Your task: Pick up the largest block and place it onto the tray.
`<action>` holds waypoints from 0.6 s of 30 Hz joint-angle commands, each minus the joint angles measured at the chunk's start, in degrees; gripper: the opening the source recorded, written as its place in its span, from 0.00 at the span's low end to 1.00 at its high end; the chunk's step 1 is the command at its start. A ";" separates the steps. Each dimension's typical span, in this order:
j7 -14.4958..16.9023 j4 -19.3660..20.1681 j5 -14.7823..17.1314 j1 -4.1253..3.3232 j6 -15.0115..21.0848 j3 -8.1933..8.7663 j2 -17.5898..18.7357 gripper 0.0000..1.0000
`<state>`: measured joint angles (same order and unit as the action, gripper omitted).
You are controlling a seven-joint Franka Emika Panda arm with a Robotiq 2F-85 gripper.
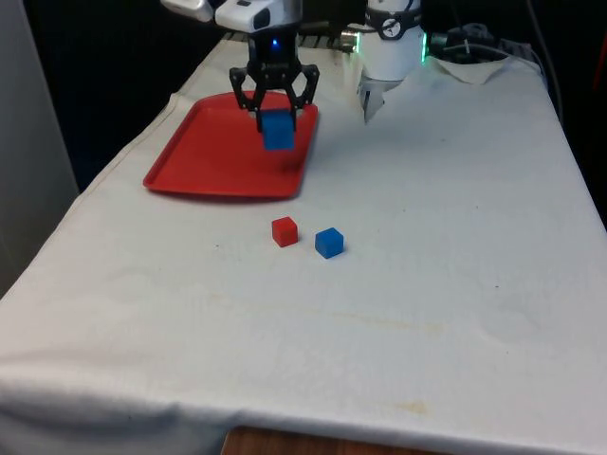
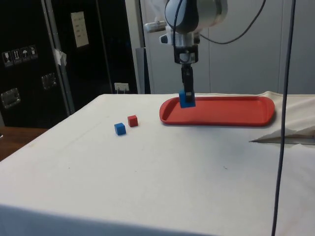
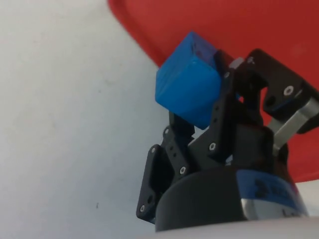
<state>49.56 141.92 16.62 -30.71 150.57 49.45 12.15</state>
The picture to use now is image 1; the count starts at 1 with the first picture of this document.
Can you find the small red cube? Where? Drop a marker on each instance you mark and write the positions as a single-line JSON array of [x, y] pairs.
[[284, 231]]

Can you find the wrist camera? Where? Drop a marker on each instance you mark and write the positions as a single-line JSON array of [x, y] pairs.
[[239, 16]]

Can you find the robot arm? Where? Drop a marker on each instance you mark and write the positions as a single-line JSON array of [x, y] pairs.
[[391, 54]]

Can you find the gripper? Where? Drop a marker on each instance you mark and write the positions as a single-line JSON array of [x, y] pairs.
[[272, 49]]

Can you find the small blue cube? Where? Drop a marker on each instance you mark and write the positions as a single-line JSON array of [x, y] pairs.
[[328, 243]]

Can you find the large blue cube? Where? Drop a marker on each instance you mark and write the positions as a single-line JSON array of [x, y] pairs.
[[279, 132]]

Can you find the red plastic tray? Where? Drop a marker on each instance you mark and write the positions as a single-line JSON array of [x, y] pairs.
[[213, 156]]

